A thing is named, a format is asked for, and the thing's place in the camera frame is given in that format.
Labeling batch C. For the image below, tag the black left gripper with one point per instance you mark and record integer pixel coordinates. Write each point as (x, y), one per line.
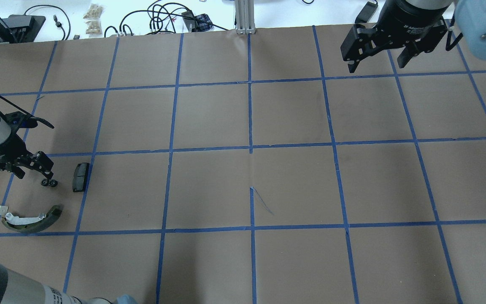
(8, 148)

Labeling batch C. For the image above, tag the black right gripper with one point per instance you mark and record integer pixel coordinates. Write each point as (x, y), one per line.
(412, 21)

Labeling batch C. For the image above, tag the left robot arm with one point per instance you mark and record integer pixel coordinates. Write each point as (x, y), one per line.
(14, 156)

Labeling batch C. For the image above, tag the dark brake pad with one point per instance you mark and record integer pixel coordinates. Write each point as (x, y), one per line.
(80, 177)

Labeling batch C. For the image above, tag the black power adapter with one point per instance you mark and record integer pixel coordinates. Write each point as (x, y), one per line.
(366, 13)

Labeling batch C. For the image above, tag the olive curved brake shoe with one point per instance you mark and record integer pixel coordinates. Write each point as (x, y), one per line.
(27, 225)

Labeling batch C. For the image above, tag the bagged small parts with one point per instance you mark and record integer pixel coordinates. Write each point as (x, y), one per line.
(92, 19)

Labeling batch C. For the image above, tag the black camera stand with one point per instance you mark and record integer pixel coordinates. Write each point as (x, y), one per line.
(20, 28)

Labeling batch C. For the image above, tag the aluminium frame post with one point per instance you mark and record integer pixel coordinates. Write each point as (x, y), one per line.
(244, 17)

